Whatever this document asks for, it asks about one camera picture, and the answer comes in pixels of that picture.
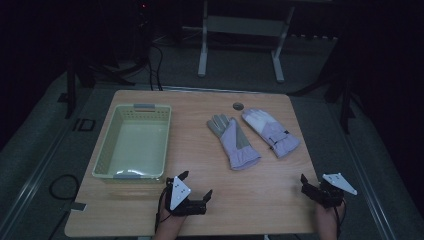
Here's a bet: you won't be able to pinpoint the white metal desk frame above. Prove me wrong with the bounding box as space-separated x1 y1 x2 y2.
181 0 297 84

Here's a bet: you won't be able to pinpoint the black floor bracket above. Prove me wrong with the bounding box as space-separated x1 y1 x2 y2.
72 117 97 133

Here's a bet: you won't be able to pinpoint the white power strip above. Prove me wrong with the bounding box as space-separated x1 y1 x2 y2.
289 33 338 42

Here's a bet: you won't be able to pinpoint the lavender glove with white fingers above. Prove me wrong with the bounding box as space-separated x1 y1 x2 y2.
241 108 301 159

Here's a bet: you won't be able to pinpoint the black tripod stand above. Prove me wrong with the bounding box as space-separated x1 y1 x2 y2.
57 54 136 120
289 74 357 135

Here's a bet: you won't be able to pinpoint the black cable loop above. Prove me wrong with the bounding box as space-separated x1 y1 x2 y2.
48 173 81 202

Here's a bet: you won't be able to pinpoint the hand-held gripper black cable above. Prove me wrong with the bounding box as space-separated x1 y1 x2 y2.
154 185 173 234
334 199 348 240

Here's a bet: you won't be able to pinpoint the metal floor rail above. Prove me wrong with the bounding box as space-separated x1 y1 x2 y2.
0 124 76 236
341 133 398 240

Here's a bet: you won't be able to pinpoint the pale yellow plastic basket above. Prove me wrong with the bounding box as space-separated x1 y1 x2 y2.
91 103 173 184

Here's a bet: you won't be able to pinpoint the right hand-held gripper black cable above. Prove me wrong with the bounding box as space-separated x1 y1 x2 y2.
334 199 348 240

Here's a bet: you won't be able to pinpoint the grey tape piece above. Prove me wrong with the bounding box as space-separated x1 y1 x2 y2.
68 201 88 213

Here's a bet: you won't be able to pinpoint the left hand-held gripper black cable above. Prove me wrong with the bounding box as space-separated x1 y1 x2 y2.
154 185 173 234

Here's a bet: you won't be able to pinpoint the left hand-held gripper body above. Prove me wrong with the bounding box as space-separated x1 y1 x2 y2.
165 176 208 217

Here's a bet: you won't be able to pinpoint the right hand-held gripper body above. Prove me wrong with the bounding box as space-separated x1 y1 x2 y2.
300 172 358 210

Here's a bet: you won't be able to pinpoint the lavender glove with grey palm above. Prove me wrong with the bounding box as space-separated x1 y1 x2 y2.
206 113 262 172

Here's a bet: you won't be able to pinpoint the person's left hand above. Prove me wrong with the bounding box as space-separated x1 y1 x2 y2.
153 213 188 240

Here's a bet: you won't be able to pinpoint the person's right hand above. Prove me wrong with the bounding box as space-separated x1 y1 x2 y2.
315 202 346 240

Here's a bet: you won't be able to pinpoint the black hanging cables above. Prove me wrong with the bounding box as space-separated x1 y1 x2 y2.
145 41 165 92

